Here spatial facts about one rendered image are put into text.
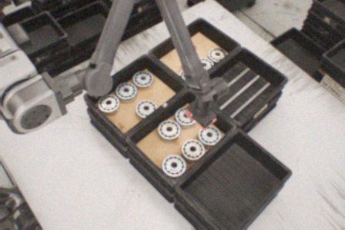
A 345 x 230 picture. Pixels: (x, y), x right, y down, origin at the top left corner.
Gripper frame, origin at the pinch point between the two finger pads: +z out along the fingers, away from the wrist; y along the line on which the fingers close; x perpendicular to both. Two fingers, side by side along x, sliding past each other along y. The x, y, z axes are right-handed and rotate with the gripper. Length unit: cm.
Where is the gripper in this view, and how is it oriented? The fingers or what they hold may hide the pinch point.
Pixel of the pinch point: (198, 124)
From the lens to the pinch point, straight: 149.8
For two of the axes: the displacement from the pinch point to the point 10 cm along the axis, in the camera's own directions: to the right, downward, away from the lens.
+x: -7.3, 5.3, -4.4
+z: -0.5, 6.0, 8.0
